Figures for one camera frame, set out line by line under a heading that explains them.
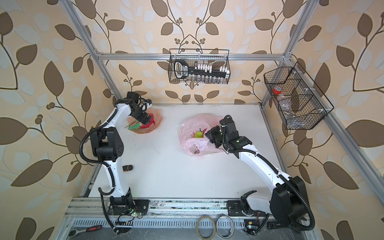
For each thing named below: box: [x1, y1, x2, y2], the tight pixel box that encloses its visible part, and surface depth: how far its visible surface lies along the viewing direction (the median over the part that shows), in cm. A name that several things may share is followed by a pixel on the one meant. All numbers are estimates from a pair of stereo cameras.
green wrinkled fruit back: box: [194, 131, 204, 138], surface depth 98 cm
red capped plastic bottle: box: [272, 86, 296, 112], surface depth 80 cm
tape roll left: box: [196, 216, 217, 240], surface depth 71 cm
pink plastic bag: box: [179, 114, 223, 157], surface depth 85 cm
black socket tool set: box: [174, 59, 230, 79], surface depth 84 cm
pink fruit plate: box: [127, 108, 163, 134], surface depth 106 cm
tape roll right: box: [215, 213, 235, 239], surface depth 71 cm
